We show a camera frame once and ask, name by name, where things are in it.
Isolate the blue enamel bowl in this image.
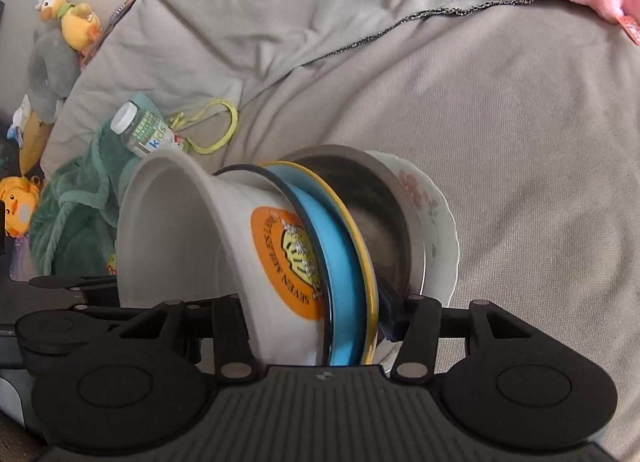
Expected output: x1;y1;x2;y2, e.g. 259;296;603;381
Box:
214;163;369;367

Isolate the white floral ceramic plate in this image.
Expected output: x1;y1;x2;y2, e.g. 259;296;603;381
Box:
368;150;460;307

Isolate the white paper bowl orange logo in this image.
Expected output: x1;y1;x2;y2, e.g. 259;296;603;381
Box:
116;150;330;366

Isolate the stainless steel bowl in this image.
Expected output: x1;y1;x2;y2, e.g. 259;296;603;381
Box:
282;143;428;343

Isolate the white bowl yellow rim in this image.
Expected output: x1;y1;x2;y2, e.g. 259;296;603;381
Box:
259;160;380;366

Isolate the green towel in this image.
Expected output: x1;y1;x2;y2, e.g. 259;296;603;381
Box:
28;120;141;277

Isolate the orange duck toy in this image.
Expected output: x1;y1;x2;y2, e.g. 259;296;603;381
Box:
0;176;41;238

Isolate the kids vitamin bottle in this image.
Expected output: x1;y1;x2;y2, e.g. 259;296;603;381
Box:
111;102;184;158

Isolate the grey plush toy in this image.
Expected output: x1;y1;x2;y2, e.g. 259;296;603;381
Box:
27;27;80;124

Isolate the yellow duck plush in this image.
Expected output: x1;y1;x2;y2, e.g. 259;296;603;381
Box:
35;0;102;54

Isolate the colourful booklet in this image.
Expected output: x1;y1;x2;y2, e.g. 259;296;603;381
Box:
79;0;137;70

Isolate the yellow cord loop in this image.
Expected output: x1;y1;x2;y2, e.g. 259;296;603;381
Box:
167;99;240;156

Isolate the black white braided cord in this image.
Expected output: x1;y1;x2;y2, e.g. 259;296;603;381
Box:
278;0;554;68

